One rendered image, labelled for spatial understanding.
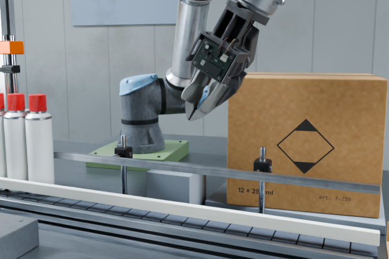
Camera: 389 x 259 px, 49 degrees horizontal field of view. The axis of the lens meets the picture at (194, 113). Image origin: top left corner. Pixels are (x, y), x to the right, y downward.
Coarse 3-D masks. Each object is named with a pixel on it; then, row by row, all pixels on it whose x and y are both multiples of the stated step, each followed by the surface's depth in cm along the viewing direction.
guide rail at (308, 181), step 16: (80, 160) 87; (96, 160) 85; (112, 160) 84; (128, 160) 82; (144, 160) 82; (224, 176) 75; (240, 176) 74; (256, 176) 73; (272, 176) 72; (288, 176) 71; (304, 176) 71; (368, 192) 67
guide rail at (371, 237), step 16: (32, 192) 83; (48, 192) 81; (64, 192) 80; (80, 192) 78; (96, 192) 77; (144, 208) 74; (160, 208) 72; (176, 208) 71; (192, 208) 70; (208, 208) 69; (240, 224) 67; (256, 224) 66; (272, 224) 65; (288, 224) 64; (304, 224) 64; (320, 224) 63; (336, 224) 63; (352, 240) 61; (368, 240) 60
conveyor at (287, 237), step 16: (0, 192) 88; (80, 208) 79; (96, 208) 79; (112, 208) 79; (128, 208) 79; (176, 224) 72; (192, 224) 72; (208, 224) 72; (224, 224) 72; (272, 240) 66; (288, 240) 65; (304, 240) 65; (320, 240) 65; (336, 240) 65; (368, 256) 61
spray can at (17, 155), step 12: (12, 96) 85; (12, 108) 85; (24, 108) 87; (12, 120) 85; (24, 120) 86; (12, 132) 85; (24, 132) 86; (12, 144) 86; (24, 144) 86; (12, 156) 86; (24, 156) 87; (12, 168) 86; (24, 168) 87; (12, 192) 87; (24, 192) 87
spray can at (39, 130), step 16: (32, 96) 84; (32, 112) 84; (32, 128) 84; (48, 128) 85; (32, 144) 84; (48, 144) 85; (32, 160) 85; (48, 160) 86; (32, 176) 85; (48, 176) 86
